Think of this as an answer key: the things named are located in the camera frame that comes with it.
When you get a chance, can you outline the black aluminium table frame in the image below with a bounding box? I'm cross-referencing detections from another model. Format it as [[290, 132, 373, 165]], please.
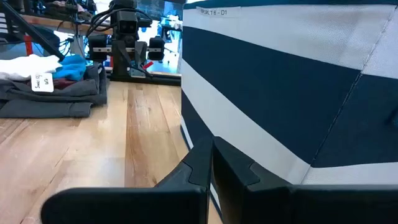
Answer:
[[105, 73, 182, 87]]

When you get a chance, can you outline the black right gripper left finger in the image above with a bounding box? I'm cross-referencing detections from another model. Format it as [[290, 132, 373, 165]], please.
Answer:
[[40, 136, 213, 224]]

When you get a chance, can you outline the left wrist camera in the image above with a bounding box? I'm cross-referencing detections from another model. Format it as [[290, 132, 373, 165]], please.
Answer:
[[116, 11, 139, 35]]

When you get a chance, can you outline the white paper tag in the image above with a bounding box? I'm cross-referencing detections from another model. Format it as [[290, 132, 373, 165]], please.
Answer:
[[30, 73, 55, 93]]

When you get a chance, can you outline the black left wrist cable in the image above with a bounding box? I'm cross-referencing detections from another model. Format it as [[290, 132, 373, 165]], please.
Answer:
[[86, 7, 153, 37]]

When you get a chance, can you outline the blue garment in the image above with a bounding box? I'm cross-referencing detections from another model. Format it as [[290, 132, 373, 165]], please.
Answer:
[[52, 55, 88, 82]]

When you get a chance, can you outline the gray garment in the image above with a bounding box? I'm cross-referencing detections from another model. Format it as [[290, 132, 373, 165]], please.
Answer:
[[0, 62, 108, 119]]

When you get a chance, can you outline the maroon garment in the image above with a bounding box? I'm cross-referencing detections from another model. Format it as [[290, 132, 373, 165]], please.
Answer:
[[52, 77, 78, 90]]

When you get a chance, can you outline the white basket label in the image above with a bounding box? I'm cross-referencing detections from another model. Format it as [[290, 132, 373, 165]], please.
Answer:
[[196, 6, 242, 19]]

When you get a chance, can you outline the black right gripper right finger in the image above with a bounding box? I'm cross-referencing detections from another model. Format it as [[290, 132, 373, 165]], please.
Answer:
[[211, 136, 398, 224]]

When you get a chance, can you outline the navy white striped fabric basket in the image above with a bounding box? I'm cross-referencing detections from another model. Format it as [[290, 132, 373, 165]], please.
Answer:
[[179, 0, 398, 218]]

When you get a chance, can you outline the wooden workbench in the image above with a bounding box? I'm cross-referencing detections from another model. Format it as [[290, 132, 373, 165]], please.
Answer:
[[18, 14, 113, 35]]

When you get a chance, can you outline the white garment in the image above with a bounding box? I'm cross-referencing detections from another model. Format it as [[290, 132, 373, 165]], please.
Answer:
[[0, 54, 63, 82]]

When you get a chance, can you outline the black frame strut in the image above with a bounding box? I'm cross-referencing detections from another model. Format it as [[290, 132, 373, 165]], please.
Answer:
[[0, 0, 65, 62]]

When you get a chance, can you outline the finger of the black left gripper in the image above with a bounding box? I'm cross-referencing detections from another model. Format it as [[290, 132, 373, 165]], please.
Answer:
[[130, 36, 165, 77], [88, 34, 133, 77]]

